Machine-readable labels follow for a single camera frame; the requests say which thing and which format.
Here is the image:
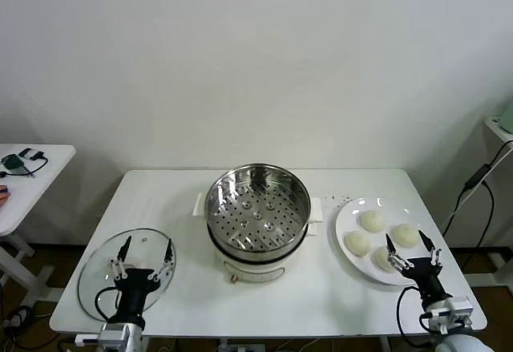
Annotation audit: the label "white electric cooker base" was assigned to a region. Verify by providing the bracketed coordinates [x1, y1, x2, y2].
[207, 219, 321, 285]

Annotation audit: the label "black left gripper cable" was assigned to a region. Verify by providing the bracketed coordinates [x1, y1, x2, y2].
[95, 287, 122, 323]

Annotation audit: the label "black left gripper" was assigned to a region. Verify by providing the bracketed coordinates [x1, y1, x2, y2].
[108, 235, 174, 321]

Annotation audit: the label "thin beige floor cable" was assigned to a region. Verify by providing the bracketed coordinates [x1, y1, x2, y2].
[276, 338, 333, 352]

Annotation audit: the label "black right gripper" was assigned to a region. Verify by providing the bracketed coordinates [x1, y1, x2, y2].
[385, 229, 448, 305]

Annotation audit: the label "white side table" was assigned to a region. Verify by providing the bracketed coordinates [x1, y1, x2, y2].
[0, 143, 77, 309]

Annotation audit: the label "black cable on shelf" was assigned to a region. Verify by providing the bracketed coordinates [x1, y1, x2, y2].
[1, 154, 23, 171]

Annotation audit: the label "black coiled floor cable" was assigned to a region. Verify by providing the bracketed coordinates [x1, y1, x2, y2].
[3, 305, 34, 329]

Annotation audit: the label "white steamed baozi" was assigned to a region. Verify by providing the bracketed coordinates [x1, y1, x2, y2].
[370, 246, 402, 273]
[358, 209, 386, 233]
[345, 230, 373, 257]
[390, 223, 421, 248]

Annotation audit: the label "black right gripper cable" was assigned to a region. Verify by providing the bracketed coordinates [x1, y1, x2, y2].
[396, 287, 436, 347]

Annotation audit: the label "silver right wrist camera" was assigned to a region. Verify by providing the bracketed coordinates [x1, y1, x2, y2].
[425, 295, 474, 335]

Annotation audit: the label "scattered dark crumbs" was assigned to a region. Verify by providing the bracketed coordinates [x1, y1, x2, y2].
[322, 192, 353, 208]

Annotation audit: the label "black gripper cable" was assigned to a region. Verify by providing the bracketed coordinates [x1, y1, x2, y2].
[95, 287, 122, 323]
[396, 287, 436, 347]

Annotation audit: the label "black power adapter cable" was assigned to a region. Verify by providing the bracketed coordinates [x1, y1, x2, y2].
[440, 141, 513, 267]

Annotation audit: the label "white round plate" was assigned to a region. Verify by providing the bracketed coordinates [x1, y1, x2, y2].
[334, 196, 446, 287]

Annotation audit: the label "stainless steel steamer basket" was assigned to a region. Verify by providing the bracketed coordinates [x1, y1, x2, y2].
[194, 163, 324, 257]

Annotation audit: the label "round glass lid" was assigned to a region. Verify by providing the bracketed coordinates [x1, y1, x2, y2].
[78, 227, 177, 323]

